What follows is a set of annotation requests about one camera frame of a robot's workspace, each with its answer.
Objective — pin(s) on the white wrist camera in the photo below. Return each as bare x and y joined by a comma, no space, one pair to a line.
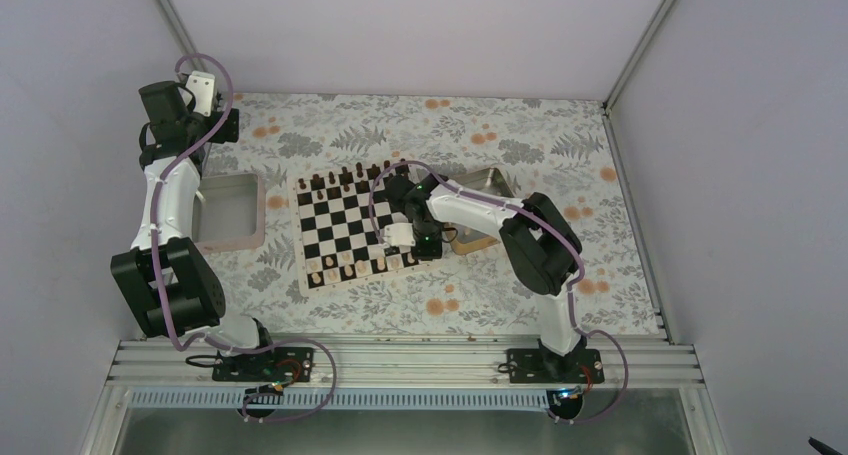
398,235
202,87

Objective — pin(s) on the aluminium rail frame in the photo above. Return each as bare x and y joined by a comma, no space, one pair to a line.
450,362

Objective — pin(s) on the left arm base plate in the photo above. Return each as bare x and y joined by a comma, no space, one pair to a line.
282,365

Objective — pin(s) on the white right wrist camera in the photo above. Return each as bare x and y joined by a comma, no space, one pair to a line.
398,235

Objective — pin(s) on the gold metal tin tray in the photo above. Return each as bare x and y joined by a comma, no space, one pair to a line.
490,180

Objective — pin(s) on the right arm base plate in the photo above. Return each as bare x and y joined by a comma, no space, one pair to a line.
539,366

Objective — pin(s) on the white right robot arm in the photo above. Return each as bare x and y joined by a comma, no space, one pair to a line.
543,250

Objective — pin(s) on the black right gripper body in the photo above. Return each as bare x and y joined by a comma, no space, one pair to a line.
435,239

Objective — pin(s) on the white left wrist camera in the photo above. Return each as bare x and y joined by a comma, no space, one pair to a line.
202,87

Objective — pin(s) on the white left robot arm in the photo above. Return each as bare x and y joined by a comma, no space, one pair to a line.
165,280

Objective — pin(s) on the floral patterned table mat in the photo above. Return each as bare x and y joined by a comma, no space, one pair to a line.
555,147

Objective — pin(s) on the black white chessboard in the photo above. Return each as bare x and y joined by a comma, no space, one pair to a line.
337,213

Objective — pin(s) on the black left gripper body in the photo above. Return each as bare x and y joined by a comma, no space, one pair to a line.
220,137

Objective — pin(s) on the pink tin lid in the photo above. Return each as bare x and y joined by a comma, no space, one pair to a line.
229,213

